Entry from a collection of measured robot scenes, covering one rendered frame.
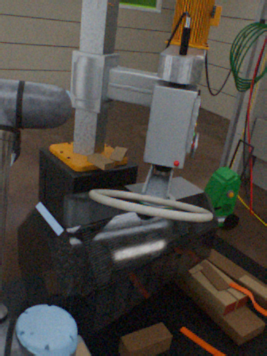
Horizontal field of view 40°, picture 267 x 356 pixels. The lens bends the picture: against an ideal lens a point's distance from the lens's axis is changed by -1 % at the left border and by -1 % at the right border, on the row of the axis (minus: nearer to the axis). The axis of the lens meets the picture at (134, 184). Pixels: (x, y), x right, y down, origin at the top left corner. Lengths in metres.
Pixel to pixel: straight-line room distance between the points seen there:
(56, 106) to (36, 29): 7.07
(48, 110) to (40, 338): 0.54
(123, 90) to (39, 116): 1.78
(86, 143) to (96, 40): 0.77
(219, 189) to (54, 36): 5.51
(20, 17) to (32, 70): 1.01
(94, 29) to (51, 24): 5.39
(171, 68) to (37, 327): 1.31
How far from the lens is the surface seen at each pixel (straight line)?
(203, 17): 2.50
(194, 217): 1.27
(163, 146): 1.94
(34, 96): 0.91
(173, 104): 1.87
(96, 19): 2.70
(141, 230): 2.10
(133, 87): 2.62
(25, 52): 7.97
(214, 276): 2.77
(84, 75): 2.68
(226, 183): 3.56
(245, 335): 2.62
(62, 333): 0.95
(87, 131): 2.84
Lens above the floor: 1.87
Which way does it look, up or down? 26 degrees down
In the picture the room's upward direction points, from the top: 8 degrees clockwise
